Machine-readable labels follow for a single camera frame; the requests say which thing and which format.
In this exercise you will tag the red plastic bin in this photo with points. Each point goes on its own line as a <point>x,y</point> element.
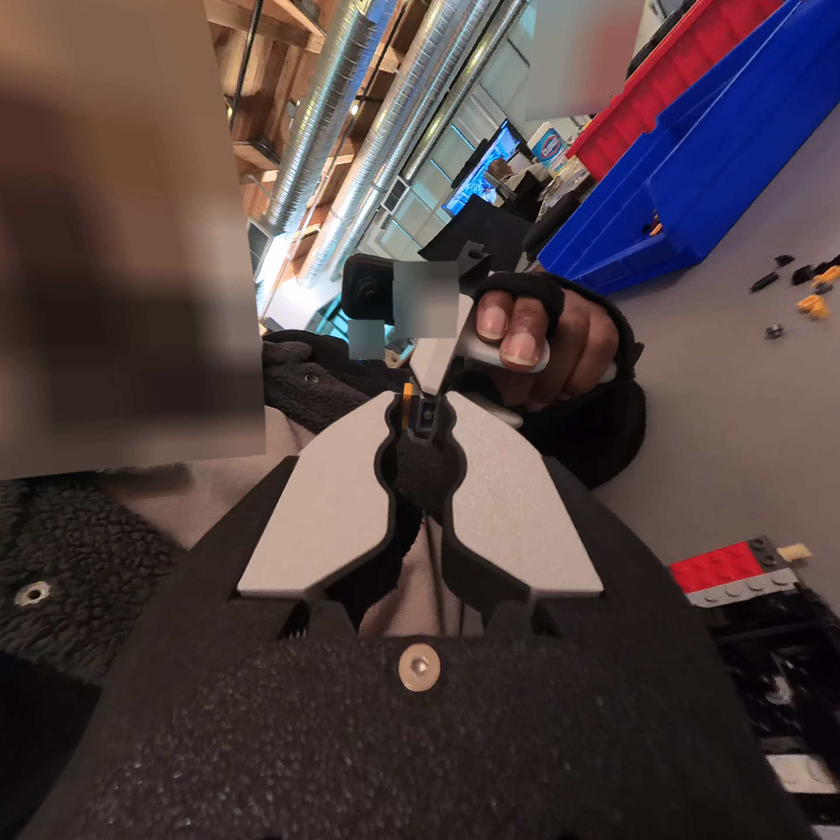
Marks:
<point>656,79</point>

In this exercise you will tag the grey brick with yellow tile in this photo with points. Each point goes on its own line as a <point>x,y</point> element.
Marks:
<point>426,417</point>

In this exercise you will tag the silver ventilation duct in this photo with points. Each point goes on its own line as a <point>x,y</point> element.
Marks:
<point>308,131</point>
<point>394,151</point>

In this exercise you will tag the white wipes canister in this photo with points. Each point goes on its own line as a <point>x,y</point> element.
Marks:
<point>550,148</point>

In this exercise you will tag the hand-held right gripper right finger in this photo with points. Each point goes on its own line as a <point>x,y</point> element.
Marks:
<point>518,518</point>

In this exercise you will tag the blue plastic bin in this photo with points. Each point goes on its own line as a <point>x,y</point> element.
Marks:
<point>722,164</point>

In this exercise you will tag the pile of orange black bricks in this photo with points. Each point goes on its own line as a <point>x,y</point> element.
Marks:
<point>814,305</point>

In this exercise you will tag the person's left hand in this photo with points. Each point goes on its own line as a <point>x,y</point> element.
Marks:
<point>564,354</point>

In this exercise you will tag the monitor screen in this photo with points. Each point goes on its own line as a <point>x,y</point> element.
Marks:
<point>469,190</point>

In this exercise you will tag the black toy brick vehicle model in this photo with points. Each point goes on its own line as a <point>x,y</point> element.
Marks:
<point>715,568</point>

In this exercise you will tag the small orange brick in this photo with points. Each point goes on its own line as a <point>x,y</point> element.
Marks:
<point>654,227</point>

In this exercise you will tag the black fleece jacket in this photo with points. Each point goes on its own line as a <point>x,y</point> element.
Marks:
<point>79,558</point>

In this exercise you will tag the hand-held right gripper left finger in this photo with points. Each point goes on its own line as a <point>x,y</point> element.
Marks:
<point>315,518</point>

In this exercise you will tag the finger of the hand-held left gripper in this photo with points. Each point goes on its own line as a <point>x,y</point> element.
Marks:
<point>433,367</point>

